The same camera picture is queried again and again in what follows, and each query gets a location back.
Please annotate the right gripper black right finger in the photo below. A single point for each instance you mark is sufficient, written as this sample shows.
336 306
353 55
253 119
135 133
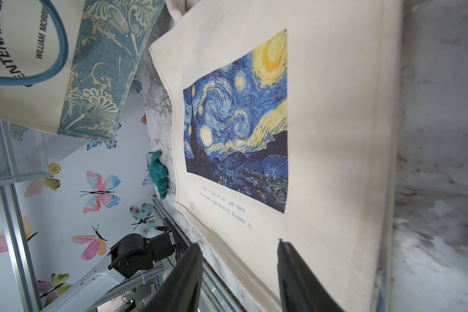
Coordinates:
300 289

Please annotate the green rubber glove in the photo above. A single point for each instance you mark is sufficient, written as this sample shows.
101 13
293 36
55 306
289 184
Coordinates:
158 173

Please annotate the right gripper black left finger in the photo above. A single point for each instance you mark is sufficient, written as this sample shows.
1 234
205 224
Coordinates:
181 290

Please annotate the starry night canvas tote bag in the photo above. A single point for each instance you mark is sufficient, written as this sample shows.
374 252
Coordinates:
283 115

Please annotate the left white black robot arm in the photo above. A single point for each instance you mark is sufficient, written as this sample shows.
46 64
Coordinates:
130 255

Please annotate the blue handled canvas tote bag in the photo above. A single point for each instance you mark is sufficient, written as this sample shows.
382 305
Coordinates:
66 67

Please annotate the white mesh wall basket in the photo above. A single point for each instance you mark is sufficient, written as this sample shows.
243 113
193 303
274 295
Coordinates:
23 155

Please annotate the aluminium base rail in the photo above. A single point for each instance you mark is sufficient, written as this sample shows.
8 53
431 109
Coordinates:
213 291

